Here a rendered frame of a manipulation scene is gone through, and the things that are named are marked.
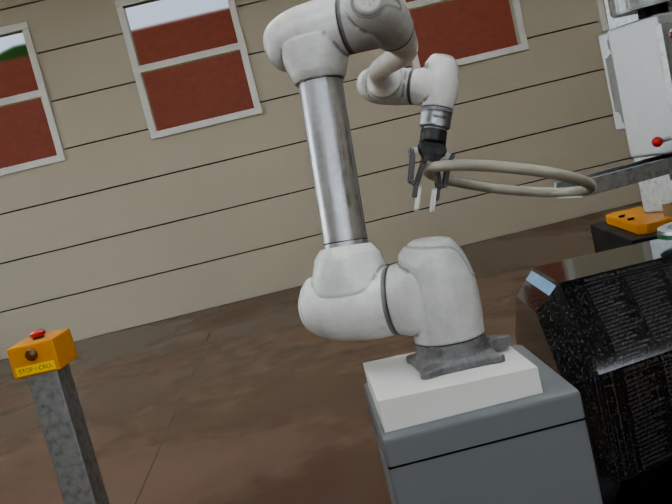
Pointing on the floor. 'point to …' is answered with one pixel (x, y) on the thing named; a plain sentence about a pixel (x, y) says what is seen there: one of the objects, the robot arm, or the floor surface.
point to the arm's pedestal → (495, 451)
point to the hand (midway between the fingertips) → (425, 200)
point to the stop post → (61, 414)
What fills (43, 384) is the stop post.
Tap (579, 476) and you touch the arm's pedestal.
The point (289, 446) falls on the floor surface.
